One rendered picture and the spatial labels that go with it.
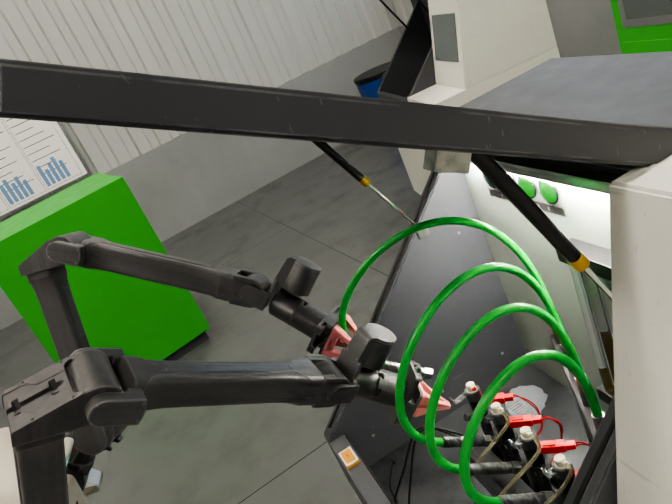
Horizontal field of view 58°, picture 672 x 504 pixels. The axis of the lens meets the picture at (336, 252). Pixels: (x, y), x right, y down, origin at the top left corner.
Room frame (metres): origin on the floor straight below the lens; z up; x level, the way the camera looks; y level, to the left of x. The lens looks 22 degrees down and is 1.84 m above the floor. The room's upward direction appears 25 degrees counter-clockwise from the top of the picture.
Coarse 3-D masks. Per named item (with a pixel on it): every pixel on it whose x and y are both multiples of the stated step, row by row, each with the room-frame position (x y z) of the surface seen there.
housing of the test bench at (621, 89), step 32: (544, 64) 1.34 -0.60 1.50; (576, 64) 1.23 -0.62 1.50; (608, 64) 1.13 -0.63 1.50; (640, 64) 1.05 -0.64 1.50; (480, 96) 1.32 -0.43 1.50; (512, 96) 1.21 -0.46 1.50; (544, 96) 1.12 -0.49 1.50; (576, 96) 1.04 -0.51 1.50; (608, 96) 0.97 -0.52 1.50; (640, 96) 0.90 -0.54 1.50
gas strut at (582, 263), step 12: (480, 156) 0.57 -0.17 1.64; (480, 168) 0.57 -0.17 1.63; (492, 168) 0.57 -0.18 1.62; (492, 180) 0.58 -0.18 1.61; (504, 180) 0.57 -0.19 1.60; (504, 192) 0.58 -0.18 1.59; (516, 192) 0.58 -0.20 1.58; (516, 204) 0.58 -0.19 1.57; (528, 204) 0.58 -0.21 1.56; (528, 216) 0.58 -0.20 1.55; (540, 216) 0.58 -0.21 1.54; (540, 228) 0.59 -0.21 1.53; (552, 228) 0.59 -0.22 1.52; (552, 240) 0.59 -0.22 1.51; (564, 240) 0.59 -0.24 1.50; (564, 252) 0.59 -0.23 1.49; (576, 252) 0.59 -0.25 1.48; (576, 264) 0.60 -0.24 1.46; (588, 264) 0.60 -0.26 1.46; (588, 276) 0.61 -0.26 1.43; (600, 288) 0.61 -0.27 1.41
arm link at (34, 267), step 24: (48, 240) 1.20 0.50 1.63; (72, 240) 1.19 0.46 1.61; (24, 264) 1.20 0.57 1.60; (48, 264) 1.19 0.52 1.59; (48, 288) 1.19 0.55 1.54; (48, 312) 1.19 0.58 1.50; (72, 312) 1.19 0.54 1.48; (72, 336) 1.17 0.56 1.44; (72, 432) 1.11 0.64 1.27; (96, 432) 1.09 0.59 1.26
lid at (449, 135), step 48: (0, 96) 0.46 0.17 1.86; (48, 96) 0.47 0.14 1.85; (96, 96) 0.47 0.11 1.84; (144, 96) 0.48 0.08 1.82; (192, 96) 0.49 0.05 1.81; (240, 96) 0.49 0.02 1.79; (288, 96) 0.50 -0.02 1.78; (336, 96) 0.51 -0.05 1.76; (384, 144) 0.52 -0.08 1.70; (432, 144) 0.52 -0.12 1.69; (480, 144) 0.53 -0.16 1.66; (528, 144) 0.54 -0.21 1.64; (576, 144) 0.55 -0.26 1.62; (624, 144) 0.56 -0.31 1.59
